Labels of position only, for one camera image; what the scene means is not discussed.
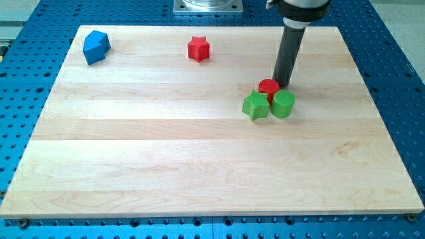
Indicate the green cylinder block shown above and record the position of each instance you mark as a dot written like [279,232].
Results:
[282,104]

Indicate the blue angled block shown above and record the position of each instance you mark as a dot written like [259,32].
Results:
[96,45]

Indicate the red cylinder block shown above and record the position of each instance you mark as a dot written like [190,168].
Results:
[270,87]

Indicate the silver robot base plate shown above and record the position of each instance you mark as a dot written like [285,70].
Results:
[208,6]

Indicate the blue perforated metal table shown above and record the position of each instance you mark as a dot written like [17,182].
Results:
[36,55]

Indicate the red star block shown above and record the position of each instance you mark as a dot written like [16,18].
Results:
[198,48]

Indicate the light wooden board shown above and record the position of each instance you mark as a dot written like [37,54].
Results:
[150,132]

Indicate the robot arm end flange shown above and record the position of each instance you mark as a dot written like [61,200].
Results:
[298,14]

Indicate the green star block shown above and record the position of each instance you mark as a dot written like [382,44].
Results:
[256,105]

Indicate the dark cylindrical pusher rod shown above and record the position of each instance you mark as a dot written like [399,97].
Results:
[287,55]

